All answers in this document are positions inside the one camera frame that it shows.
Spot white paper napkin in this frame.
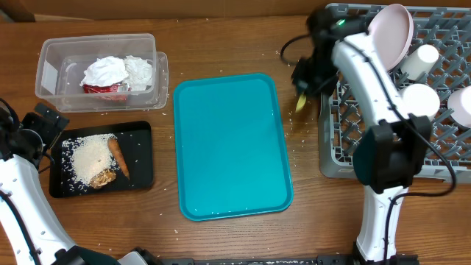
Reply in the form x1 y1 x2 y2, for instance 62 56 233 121
124 55 153 91

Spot clear plastic bin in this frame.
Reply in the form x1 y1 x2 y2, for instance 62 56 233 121
35 33 169 113

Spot brown food scrap chunk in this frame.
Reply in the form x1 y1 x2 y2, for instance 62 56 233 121
89 169 116 189

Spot yellow plastic spoon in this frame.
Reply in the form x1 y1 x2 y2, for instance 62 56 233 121
295 93 307 113

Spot large white plate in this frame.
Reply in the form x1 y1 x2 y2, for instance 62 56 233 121
368 4 414 70

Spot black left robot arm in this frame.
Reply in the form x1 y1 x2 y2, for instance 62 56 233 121
1 101 162 265

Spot black plastic tray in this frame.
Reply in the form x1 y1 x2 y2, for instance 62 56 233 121
49 121 154 198

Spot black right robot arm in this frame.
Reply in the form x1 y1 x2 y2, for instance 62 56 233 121
291 9 431 264

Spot red foil snack wrapper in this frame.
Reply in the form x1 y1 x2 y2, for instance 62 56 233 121
82 83 131 102

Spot orange carrot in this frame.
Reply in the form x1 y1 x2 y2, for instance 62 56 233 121
107 138 130 180

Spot teal plastic serving tray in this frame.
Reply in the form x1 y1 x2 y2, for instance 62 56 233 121
173 73 294 222

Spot pile of rice grains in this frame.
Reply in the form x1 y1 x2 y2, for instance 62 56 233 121
61 134 118 192

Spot medium white plate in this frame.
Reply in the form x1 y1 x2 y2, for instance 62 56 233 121
447 86 471 128

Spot pale green saucer plate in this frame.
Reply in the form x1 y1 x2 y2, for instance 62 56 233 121
399 84 440 121

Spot small white cup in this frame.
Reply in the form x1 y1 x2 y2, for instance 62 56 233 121
400 44 439 81

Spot grey dishwasher rack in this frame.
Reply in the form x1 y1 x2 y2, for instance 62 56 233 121
319 7 470 183

